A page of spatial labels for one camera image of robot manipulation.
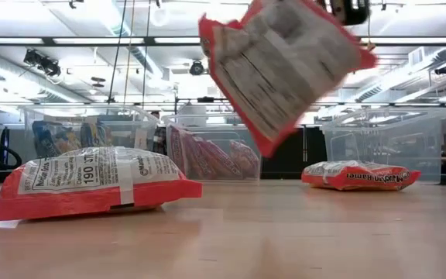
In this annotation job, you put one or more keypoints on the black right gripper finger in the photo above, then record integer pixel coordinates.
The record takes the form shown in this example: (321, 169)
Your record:
(323, 2)

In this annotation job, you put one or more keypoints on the white LED light bar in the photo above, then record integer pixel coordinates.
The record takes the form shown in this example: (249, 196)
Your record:
(10, 40)
(99, 40)
(176, 40)
(405, 40)

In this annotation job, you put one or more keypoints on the white ceiling vent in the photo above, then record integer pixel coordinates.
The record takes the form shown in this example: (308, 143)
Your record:
(416, 57)

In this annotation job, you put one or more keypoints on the thin black horizontal bar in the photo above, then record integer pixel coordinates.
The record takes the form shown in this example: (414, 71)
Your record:
(401, 104)

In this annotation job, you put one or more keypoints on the black ceiling dome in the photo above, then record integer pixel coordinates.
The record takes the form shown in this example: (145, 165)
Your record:
(443, 69)

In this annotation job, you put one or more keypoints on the clear plastic bin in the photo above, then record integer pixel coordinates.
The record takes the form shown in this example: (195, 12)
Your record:
(207, 122)
(381, 135)
(130, 128)

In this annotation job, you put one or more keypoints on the black panel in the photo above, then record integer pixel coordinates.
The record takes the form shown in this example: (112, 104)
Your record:
(292, 166)
(315, 155)

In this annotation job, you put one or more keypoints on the black crossbar with lights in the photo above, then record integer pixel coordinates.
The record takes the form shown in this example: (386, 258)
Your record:
(149, 40)

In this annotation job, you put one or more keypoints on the person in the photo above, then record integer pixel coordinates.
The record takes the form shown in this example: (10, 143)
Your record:
(159, 139)

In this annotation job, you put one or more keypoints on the black ceiling discs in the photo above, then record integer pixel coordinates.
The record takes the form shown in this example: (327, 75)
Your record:
(98, 80)

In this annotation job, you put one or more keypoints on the dark monitor with blue light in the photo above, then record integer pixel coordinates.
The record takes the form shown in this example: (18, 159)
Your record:
(5, 143)

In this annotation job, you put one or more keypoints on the round black ceiling camera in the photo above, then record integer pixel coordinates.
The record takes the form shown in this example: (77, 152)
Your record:
(196, 68)

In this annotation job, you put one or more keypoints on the black rig camera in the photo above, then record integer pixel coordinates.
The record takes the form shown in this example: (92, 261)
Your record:
(41, 62)

